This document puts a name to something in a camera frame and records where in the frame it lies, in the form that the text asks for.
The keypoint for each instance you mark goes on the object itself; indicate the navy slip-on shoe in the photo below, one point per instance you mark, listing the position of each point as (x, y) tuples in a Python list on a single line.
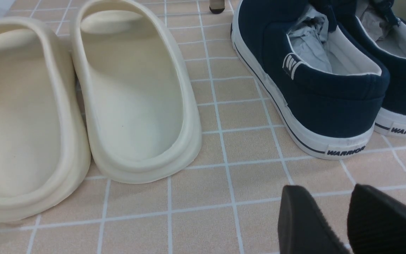
[(325, 86), (374, 25)]

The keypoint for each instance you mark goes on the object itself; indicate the navy slip-on shoe right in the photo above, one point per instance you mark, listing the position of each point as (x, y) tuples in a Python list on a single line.
[(374, 25)]

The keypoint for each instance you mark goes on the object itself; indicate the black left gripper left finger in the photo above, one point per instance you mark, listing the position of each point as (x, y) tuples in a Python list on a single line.
[(302, 227)]

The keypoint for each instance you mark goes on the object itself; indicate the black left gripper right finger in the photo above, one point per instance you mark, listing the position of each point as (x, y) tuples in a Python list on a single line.
[(376, 222)]

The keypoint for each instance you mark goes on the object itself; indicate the cream slipper right of pair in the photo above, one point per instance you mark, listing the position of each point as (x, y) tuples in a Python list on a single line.
[(142, 116)]

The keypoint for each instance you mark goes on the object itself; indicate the cream slipper far left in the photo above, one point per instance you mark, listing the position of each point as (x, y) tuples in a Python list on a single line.
[(44, 149)]

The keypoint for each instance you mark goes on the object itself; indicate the silver metal shoe rack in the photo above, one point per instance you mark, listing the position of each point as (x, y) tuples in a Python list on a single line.
[(217, 6)]

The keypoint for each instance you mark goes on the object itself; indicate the navy slip-on shoe left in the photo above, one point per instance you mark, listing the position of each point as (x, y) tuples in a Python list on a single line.
[(325, 86)]

